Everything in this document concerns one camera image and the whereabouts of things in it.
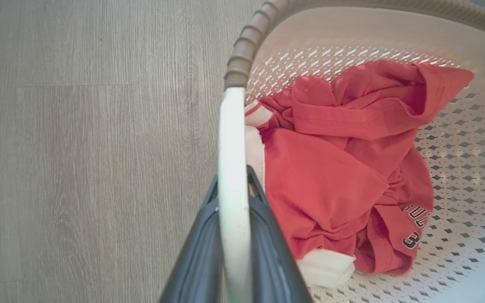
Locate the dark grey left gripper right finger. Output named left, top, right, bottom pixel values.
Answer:
left=247, top=165, right=314, bottom=303

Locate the white plastic laundry basket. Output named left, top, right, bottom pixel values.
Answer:
left=218, top=0, right=485, bottom=303

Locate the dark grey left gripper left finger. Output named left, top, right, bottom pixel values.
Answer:
left=160, top=174, right=225, bottom=303

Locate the red jersey shirt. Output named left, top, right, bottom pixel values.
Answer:
left=245, top=59, right=475, bottom=289

